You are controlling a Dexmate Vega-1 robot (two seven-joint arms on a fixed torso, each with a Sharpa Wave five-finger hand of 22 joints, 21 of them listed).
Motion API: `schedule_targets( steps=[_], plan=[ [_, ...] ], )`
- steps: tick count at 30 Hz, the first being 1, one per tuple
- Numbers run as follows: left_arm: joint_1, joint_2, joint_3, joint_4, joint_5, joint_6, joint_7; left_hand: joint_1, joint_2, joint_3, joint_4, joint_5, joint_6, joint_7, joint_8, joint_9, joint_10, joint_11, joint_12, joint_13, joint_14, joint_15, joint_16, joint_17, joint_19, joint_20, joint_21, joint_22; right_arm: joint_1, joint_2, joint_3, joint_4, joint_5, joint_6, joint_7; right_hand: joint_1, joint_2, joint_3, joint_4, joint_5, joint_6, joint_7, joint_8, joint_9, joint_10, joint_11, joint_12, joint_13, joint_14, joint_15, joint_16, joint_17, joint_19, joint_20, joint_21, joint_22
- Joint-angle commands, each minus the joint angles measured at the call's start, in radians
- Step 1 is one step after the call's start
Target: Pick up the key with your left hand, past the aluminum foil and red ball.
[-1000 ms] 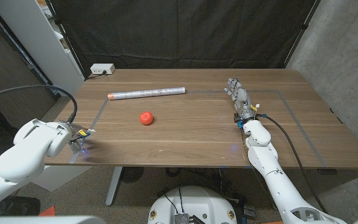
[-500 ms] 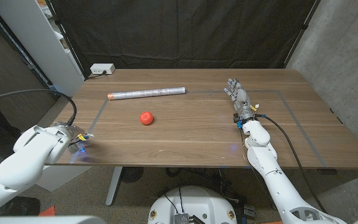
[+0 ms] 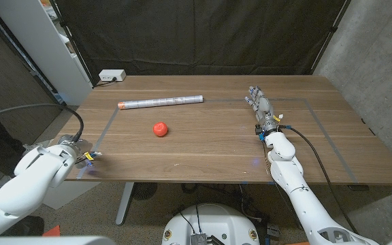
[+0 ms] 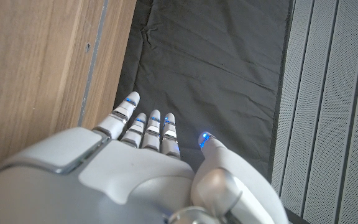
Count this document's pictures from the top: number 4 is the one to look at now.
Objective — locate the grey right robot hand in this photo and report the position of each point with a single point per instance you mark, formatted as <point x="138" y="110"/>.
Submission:
<point x="120" y="174"/>

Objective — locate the grey tape outline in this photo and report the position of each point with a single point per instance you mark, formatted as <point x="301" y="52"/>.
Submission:
<point x="95" y="53"/>

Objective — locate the black backdrop curtain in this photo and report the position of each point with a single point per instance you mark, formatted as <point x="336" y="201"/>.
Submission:
<point x="213" y="62"/>

